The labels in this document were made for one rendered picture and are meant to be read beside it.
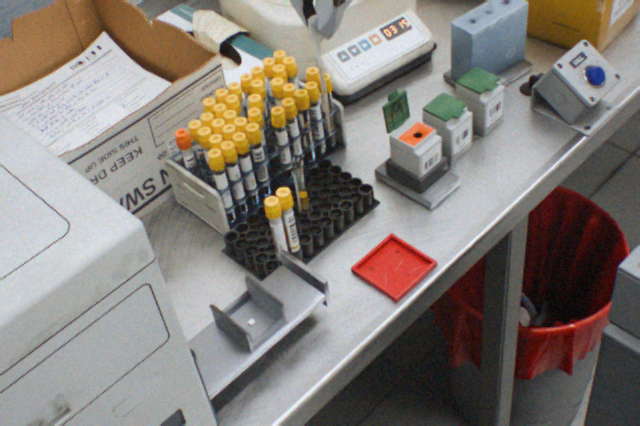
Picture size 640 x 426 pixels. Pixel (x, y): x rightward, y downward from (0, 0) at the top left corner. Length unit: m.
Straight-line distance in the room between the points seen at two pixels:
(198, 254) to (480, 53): 0.44
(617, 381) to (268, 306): 0.38
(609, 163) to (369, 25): 1.30
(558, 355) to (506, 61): 0.56
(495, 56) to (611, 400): 0.46
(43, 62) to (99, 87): 0.10
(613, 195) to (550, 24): 1.10
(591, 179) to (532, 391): 0.84
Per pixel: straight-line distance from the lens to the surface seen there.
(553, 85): 1.13
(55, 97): 1.22
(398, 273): 0.97
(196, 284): 1.00
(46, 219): 0.69
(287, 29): 1.17
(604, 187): 2.34
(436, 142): 1.02
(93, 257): 0.65
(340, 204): 1.02
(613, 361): 0.97
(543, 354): 1.53
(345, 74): 1.18
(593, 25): 1.24
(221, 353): 0.89
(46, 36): 1.26
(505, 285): 1.23
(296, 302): 0.91
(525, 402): 1.70
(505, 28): 1.18
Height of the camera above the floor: 1.62
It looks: 45 degrees down
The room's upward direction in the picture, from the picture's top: 8 degrees counter-clockwise
